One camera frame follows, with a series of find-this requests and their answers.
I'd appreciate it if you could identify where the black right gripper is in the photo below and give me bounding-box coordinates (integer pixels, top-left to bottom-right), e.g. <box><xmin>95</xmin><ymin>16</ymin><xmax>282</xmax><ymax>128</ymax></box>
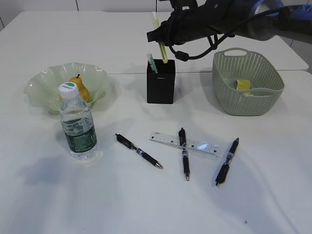
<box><xmin>146</xmin><ymin>13</ymin><xmax>195</xmax><ymax>46</ymax></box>

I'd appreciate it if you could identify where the yellow utility knife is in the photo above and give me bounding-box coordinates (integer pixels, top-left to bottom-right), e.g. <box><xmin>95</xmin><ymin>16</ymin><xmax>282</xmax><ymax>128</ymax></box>
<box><xmin>152</xmin><ymin>12</ymin><xmax>168</xmax><ymax>64</ymax></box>

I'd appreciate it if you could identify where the teal utility knife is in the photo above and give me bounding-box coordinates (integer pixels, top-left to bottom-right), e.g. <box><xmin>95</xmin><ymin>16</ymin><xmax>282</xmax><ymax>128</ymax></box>
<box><xmin>147</xmin><ymin>53</ymin><xmax>158</xmax><ymax>74</ymax></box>

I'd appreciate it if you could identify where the yellow pear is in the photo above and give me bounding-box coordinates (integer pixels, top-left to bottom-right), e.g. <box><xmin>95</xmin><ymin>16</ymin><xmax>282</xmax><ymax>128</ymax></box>
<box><xmin>69</xmin><ymin>74</ymin><xmax>90</xmax><ymax>102</ymax></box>

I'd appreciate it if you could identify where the clear plastic ruler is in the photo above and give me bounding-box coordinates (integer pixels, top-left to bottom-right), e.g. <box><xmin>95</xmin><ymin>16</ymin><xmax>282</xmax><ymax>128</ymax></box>
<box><xmin>149</xmin><ymin>132</ymin><xmax>219</xmax><ymax>156</ymax></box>

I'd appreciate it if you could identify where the clear plastic water bottle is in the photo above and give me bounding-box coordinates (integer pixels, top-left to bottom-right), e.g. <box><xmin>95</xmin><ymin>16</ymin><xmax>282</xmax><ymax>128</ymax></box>
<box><xmin>59</xmin><ymin>82</ymin><xmax>98</xmax><ymax>160</ymax></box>

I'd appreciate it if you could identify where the blue black pen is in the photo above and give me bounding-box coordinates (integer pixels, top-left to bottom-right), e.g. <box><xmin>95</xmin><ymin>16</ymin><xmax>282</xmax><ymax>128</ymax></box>
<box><xmin>215</xmin><ymin>138</ymin><xmax>239</xmax><ymax>187</ymax></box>

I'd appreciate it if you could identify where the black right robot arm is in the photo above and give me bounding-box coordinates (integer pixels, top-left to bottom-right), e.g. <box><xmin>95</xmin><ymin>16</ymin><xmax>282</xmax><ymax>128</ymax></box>
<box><xmin>147</xmin><ymin>0</ymin><xmax>312</xmax><ymax>46</ymax></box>

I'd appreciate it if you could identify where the black square pen holder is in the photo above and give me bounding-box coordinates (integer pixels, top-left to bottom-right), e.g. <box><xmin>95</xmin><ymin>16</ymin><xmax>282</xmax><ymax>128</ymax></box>
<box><xmin>146</xmin><ymin>59</ymin><xmax>176</xmax><ymax>104</ymax></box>

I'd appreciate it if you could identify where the green woven plastic basket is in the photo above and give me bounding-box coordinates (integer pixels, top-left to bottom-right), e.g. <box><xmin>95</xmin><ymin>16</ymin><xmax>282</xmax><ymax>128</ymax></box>
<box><xmin>213</xmin><ymin>48</ymin><xmax>285</xmax><ymax>116</ymax></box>

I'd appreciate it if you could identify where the green wavy glass plate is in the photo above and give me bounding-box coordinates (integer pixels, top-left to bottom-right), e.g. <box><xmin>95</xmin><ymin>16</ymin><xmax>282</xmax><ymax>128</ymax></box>
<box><xmin>24</xmin><ymin>62</ymin><xmax>109</xmax><ymax>112</ymax></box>

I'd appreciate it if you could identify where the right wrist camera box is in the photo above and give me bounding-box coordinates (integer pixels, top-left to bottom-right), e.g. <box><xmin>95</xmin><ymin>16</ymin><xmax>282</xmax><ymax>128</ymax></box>
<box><xmin>170</xmin><ymin>0</ymin><xmax>198</xmax><ymax>10</ymax></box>

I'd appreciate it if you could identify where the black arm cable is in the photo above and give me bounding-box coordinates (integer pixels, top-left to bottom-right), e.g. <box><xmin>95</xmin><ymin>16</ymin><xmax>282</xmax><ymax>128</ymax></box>
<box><xmin>168</xmin><ymin>7</ymin><xmax>288</xmax><ymax>61</ymax></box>

